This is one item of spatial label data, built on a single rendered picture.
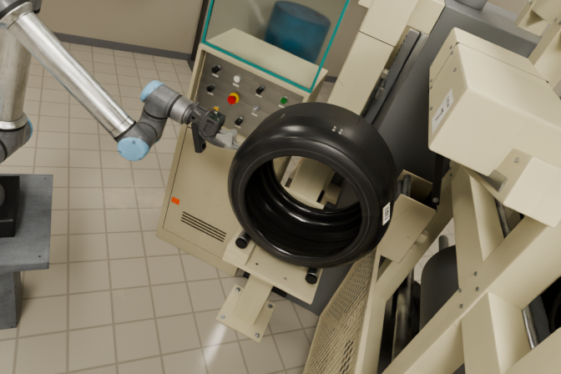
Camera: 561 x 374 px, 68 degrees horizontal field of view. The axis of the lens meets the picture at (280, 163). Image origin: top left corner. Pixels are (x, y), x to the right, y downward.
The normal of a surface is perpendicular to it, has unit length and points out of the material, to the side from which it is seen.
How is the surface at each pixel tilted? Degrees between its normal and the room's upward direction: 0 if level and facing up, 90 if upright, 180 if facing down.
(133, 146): 92
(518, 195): 72
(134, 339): 0
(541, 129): 90
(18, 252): 0
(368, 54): 90
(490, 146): 90
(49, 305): 0
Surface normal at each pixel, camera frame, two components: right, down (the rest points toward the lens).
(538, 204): -0.19, 0.20
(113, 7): 0.35, 0.63
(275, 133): -0.45, -0.33
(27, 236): 0.32, -0.77
